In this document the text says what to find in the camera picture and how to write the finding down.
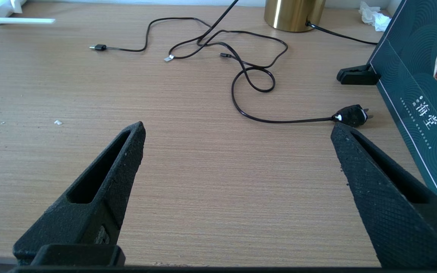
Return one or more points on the black plastic clip stand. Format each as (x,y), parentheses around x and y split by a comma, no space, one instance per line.
(357,75)

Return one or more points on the brass desk lamp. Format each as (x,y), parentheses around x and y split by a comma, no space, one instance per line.
(292,15)

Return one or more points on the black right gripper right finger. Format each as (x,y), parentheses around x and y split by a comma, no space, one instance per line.
(396,212)

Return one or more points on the crumpled white tissue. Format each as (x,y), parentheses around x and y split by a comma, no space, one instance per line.
(374,17)

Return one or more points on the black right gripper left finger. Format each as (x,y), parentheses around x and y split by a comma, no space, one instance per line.
(97,201)

